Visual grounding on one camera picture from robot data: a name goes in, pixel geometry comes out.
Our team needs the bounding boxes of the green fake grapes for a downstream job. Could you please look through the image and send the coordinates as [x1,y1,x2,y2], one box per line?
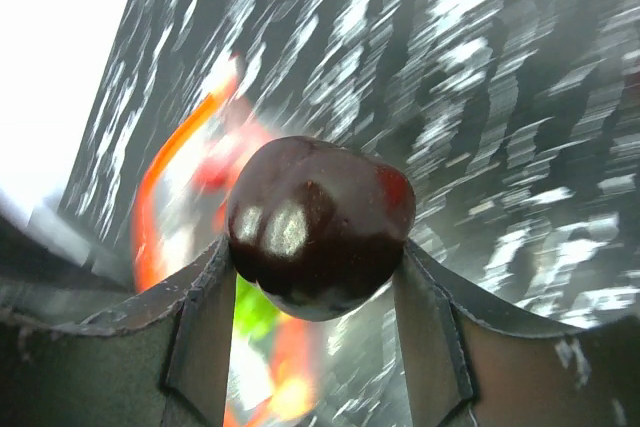
[233,276,280,340]

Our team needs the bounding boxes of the orange fake papaya slice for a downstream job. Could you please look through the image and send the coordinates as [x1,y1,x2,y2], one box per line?
[223,315,318,426]

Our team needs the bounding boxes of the clear zip top bag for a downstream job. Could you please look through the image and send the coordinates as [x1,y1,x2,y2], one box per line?
[133,59,416,426]

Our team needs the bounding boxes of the dark purple fake fruit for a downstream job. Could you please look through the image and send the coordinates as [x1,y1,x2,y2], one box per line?
[225,136,416,321]

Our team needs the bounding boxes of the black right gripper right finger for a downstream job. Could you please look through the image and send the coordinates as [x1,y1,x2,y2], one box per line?
[393,242,639,427]

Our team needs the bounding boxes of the red fake strawberries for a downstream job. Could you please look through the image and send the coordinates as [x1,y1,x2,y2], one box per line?
[192,97,274,192]

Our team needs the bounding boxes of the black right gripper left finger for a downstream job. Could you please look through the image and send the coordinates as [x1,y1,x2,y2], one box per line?
[1,240,235,426]

